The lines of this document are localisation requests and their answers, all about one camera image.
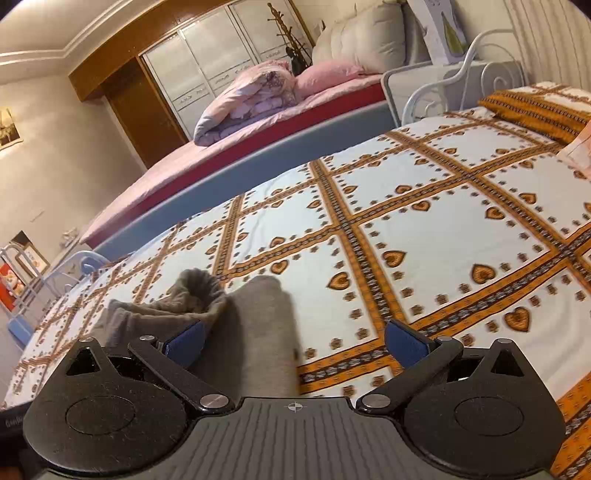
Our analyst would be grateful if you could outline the pink printed cloth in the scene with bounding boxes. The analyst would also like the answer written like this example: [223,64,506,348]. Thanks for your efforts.
[556,122,591,172]

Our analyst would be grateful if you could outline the pink pillow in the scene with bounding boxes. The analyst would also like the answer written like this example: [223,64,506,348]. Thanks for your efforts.
[293,60,365,99]

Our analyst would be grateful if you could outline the white cardboard box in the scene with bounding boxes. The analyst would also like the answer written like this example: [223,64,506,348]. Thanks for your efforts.
[406,0,476,65]

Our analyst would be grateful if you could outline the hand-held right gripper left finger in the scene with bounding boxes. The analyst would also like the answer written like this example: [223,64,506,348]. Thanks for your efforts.
[65,320,235,414]

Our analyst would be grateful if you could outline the orange patterned white bedsheet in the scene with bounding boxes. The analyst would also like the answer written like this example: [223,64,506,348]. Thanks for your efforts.
[0,82,591,480]

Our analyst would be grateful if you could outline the white metal bed frame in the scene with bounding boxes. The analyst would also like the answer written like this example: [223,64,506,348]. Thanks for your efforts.
[0,28,527,347]

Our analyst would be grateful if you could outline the pink sheeted bed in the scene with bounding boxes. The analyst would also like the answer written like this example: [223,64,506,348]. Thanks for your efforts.
[81,69,402,264]

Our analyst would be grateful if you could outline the red printed poster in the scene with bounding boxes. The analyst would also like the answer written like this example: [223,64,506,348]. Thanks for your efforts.
[0,263,26,315]

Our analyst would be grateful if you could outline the grey padded headboard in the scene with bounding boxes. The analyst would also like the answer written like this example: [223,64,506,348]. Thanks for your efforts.
[311,2,432,75]

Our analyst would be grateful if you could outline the wall picture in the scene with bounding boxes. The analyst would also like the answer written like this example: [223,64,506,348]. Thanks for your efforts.
[0,108,24,147]

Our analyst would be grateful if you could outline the white nightstand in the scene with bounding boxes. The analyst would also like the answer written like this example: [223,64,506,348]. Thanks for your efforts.
[381,60,462,126]

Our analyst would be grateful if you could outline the white wardrobe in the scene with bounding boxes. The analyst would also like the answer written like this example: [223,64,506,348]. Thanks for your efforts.
[141,0,315,144]

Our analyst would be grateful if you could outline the wooden coat rack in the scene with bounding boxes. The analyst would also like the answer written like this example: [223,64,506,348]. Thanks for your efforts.
[267,2,315,75]

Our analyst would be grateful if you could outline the orange patterned pillow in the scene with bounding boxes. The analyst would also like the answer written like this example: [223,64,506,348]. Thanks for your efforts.
[478,88,591,144]

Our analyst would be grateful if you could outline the wooden framed picture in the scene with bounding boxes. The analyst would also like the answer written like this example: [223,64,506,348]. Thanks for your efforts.
[9,230,51,278]

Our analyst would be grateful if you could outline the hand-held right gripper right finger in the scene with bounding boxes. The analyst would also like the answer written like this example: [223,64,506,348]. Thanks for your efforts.
[355,319,528,414]

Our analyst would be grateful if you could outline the grey pants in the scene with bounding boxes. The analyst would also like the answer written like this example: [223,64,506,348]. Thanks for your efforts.
[90,268,303,398]

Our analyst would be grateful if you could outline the folded pink floral quilt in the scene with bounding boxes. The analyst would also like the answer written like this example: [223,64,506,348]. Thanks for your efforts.
[193,59,298,147]

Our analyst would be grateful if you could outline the wooden door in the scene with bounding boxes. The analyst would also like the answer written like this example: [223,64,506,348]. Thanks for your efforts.
[99,58,190,169]

